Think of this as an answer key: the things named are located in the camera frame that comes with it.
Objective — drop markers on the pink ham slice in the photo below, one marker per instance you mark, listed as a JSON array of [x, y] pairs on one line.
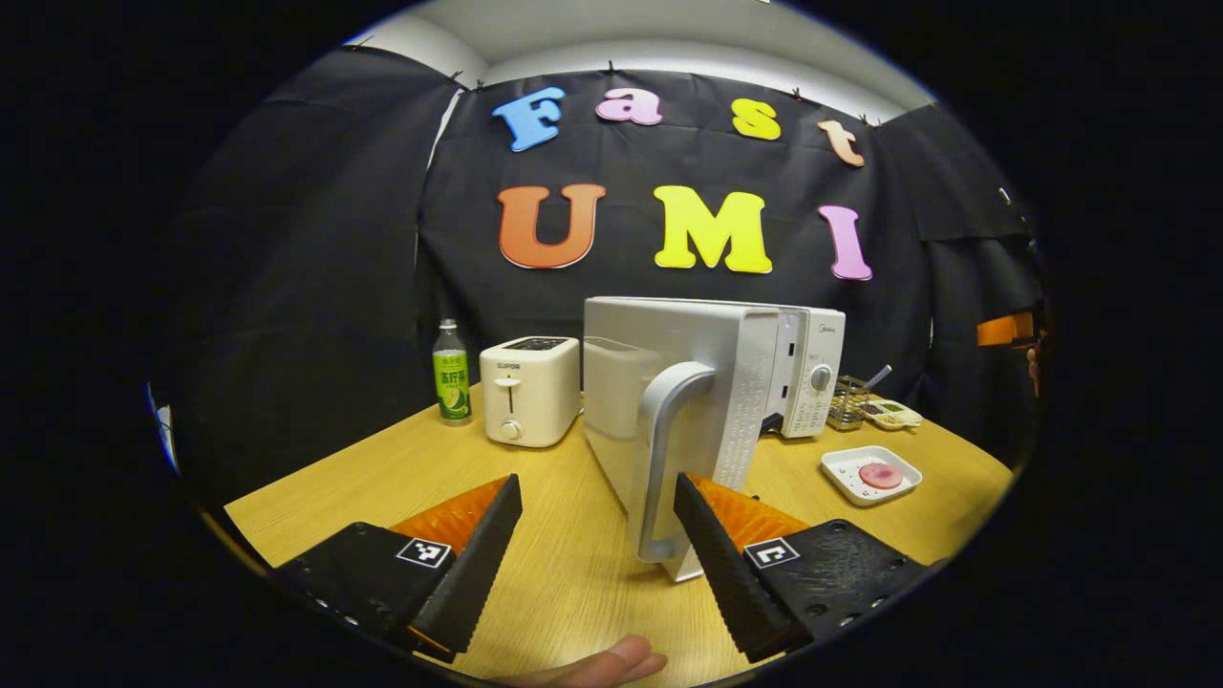
[[880, 476]]

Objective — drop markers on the black backdrop cloth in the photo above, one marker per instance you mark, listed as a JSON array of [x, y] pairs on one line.
[[669, 153]]

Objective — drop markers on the cream white toaster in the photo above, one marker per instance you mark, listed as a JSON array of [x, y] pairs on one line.
[[530, 392]]

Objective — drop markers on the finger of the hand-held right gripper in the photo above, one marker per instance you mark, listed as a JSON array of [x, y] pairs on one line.
[[1003, 330]]

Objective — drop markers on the row of black cloth clips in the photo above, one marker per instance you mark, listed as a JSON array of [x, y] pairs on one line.
[[611, 68]]

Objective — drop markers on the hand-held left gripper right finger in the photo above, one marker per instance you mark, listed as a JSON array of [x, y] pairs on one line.
[[721, 573]]

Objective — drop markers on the white square plate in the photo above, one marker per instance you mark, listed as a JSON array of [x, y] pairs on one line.
[[846, 473]]

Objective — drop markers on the green label drink bottle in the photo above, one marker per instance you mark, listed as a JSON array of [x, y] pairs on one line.
[[452, 382]]

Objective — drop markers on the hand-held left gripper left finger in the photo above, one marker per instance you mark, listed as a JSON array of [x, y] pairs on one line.
[[478, 573]]

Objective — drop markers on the white microwave oven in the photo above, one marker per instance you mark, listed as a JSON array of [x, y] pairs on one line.
[[726, 382]]

